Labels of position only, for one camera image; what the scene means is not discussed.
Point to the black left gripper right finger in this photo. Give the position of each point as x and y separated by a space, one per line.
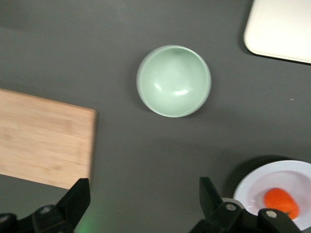
230 218

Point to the orange fruit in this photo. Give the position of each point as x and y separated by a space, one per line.
280 201

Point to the cream tray with bear print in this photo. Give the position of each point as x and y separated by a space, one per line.
281 29

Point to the white round plate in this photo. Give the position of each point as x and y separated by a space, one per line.
255 184

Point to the wooden cutting board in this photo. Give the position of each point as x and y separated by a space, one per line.
43 138

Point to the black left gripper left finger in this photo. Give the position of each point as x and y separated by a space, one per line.
48 218

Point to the pale green bowl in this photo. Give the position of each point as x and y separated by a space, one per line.
173 81

